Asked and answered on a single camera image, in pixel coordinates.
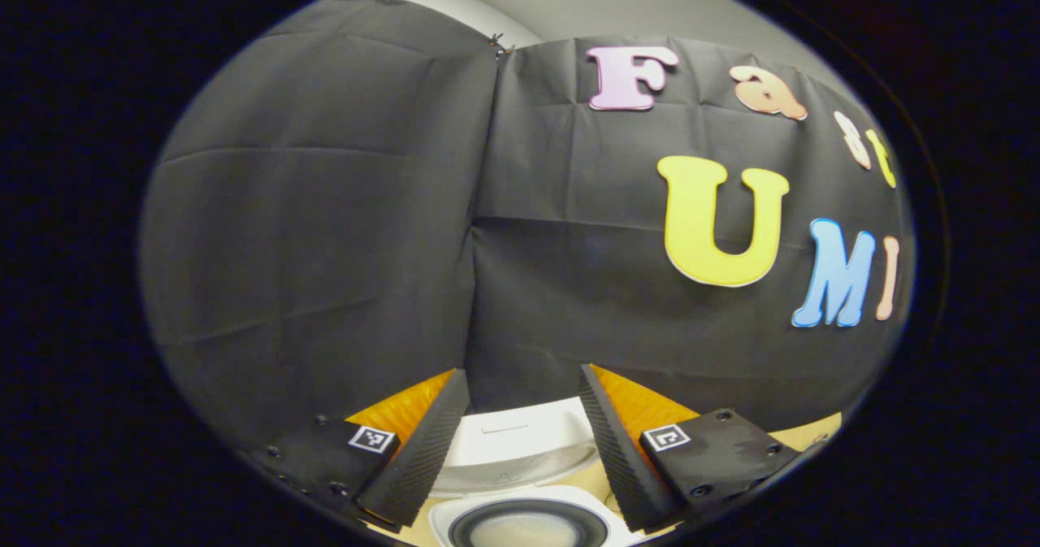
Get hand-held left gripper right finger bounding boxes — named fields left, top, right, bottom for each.
left=578, top=363, right=801, bottom=534

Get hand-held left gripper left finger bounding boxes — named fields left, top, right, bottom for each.
left=252, top=368, right=472, bottom=530

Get white rice cooker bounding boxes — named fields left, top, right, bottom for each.
left=426, top=397, right=648, bottom=547

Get black backdrop cloth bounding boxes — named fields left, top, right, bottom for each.
left=138, top=0, right=917, bottom=450

